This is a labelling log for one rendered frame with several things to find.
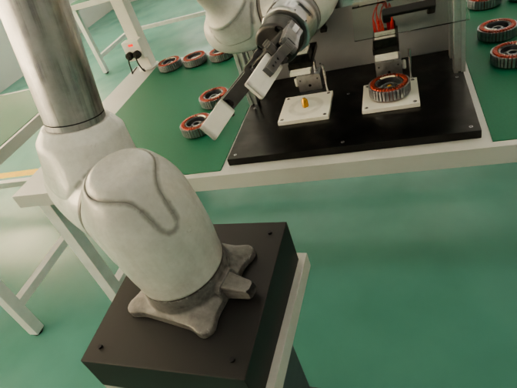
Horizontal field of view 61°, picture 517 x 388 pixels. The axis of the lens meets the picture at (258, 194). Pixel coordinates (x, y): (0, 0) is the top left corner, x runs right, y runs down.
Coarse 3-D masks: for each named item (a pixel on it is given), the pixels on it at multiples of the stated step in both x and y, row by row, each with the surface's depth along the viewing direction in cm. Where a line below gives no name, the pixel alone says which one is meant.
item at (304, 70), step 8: (304, 48) 129; (312, 48) 133; (296, 56) 127; (304, 56) 126; (312, 56) 129; (296, 64) 128; (304, 64) 127; (312, 64) 129; (296, 72) 127; (304, 72) 127
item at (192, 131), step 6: (198, 114) 146; (204, 114) 145; (186, 120) 146; (192, 120) 146; (198, 120) 147; (204, 120) 142; (180, 126) 144; (186, 126) 142; (192, 126) 144; (198, 126) 140; (186, 132) 141; (192, 132) 140; (198, 132) 140; (204, 132) 141; (192, 138) 141
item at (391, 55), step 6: (384, 36) 120; (390, 36) 119; (396, 36) 118; (372, 42) 120; (378, 42) 119; (384, 42) 119; (390, 42) 119; (396, 42) 118; (372, 48) 121; (378, 48) 120; (384, 48) 120; (390, 48) 120; (396, 48) 119; (378, 54) 121; (384, 54) 120; (390, 54) 119; (396, 54) 118; (378, 60) 120; (384, 60) 120
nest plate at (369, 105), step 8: (416, 80) 125; (368, 88) 129; (416, 88) 121; (368, 96) 125; (408, 96) 119; (416, 96) 118; (368, 104) 122; (376, 104) 121; (384, 104) 119; (392, 104) 118; (400, 104) 117; (408, 104) 116; (416, 104) 116; (368, 112) 120
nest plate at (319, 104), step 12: (300, 96) 137; (312, 96) 135; (324, 96) 133; (288, 108) 133; (300, 108) 131; (312, 108) 129; (324, 108) 127; (288, 120) 127; (300, 120) 126; (312, 120) 125
